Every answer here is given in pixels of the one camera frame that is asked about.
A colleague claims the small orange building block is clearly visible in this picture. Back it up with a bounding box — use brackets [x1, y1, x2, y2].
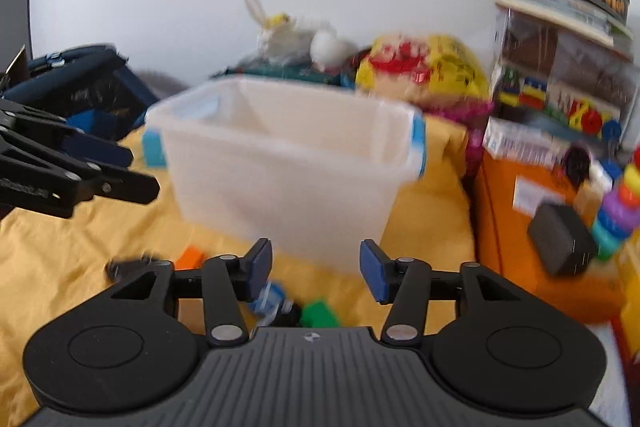
[175, 246, 208, 270]

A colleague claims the green building block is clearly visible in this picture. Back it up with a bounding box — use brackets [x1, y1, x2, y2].
[300, 299, 343, 328]

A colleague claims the white plastic storage bin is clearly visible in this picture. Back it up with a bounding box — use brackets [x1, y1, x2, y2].
[144, 74, 428, 278]

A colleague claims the clear toy box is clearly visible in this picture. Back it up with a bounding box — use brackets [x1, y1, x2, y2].
[492, 4, 633, 140]

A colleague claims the black round device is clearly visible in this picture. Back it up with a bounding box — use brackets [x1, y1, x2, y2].
[562, 147, 593, 182]

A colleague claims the cardboard piece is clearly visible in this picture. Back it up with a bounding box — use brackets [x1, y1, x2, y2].
[0, 46, 27, 82]

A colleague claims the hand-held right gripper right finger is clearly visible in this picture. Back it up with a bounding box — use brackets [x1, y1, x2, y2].
[360, 239, 523, 349]

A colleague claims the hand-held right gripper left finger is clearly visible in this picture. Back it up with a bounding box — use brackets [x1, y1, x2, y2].
[107, 238, 273, 349]

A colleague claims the black power adapter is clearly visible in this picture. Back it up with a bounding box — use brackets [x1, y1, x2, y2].
[527, 203, 598, 278]

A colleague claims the black striped toy car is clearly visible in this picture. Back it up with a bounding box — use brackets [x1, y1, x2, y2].
[260, 302, 303, 328]

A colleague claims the dark blue fabric bag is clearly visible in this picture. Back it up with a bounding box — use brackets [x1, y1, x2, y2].
[0, 43, 161, 142]

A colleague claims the blue airplane disc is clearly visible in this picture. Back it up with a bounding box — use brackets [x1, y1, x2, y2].
[249, 281, 293, 323]

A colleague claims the pink mesh bag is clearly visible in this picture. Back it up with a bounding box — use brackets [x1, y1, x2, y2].
[425, 99, 496, 178]

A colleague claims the light blue box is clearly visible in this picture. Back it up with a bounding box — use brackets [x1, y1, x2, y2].
[141, 132, 168, 168]

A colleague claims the yellow red plastic bag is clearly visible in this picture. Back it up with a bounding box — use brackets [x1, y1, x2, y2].
[354, 33, 491, 108]

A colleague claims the white printed box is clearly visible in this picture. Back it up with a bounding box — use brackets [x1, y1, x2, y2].
[482, 117, 576, 168]

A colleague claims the white plastic bag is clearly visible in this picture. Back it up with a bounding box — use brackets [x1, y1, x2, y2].
[244, 0, 336, 62]

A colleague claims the yellow blanket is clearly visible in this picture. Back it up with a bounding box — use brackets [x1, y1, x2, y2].
[0, 114, 476, 413]

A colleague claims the colourful stacking ring toy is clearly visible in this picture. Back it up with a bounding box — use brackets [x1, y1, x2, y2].
[590, 164, 640, 263]

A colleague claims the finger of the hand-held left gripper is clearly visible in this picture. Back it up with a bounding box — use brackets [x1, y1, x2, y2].
[0, 129, 161, 205]
[0, 99, 135, 168]

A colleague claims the large orange box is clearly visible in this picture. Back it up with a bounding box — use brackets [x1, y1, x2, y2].
[472, 147, 636, 325]

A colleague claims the small black toy car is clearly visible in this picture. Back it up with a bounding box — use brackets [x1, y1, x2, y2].
[105, 254, 166, 283]

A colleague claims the picture books stack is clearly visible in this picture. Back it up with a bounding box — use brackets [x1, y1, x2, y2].
[494, 0, 633, 48]

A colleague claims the dark grey panel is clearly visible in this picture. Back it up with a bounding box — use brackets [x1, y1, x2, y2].
[0, 0, 33, 72]

